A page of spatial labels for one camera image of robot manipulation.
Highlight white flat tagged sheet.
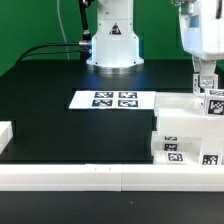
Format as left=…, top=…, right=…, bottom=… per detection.
left=69, top=90, right=156, bottom=110

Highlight black cables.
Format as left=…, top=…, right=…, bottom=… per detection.
left=18, top=0, right=93, bottom=63

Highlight white chair back pieces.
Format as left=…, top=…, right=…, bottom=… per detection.
left=154, top=92, right=224, bottom=139

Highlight white U-shaped fence wall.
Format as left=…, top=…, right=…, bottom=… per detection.
left=0, top=121, right=224, bottom=193

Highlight small white tagged cube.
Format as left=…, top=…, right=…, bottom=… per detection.
left=203, top=89, right=224, bottom=117
left=193, top=74, right=218, bottom=96

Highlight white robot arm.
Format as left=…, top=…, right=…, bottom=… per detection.
left=87, top=0, right=224, bottom=89

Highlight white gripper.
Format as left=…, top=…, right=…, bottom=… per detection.
left=179, top=0, right=224, bottom=76

